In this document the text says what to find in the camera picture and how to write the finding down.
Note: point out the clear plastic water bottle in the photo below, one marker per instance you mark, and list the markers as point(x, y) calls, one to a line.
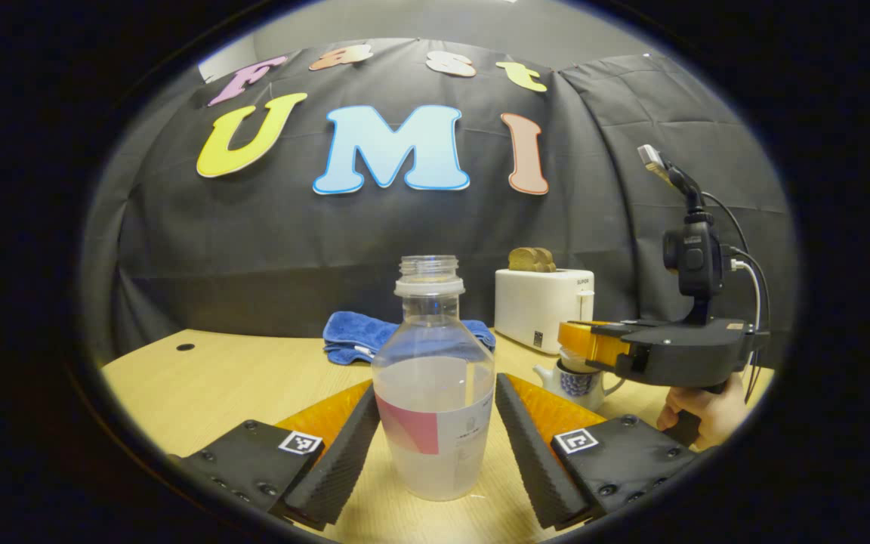
point(431, 393)

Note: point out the blue towel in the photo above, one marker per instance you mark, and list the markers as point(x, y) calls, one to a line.
point(352, 336)

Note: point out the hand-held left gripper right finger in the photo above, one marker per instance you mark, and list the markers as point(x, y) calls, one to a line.
point(537, 461)

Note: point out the white toaster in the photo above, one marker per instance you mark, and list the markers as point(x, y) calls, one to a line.
point(537, 306)

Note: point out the black backdrop cloth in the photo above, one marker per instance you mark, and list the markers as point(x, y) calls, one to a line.
point(254, 249)

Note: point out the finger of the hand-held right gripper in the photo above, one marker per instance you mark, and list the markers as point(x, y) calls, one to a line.
point(590, 341)

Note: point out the white blue-patterned teacup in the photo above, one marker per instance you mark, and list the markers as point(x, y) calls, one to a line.
point(582, 389)

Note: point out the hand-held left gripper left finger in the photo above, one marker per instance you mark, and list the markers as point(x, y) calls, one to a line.
point(340, 461)

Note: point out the brown toast slice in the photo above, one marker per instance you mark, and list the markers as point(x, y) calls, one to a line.
point(519, 259)
point(546, 260)

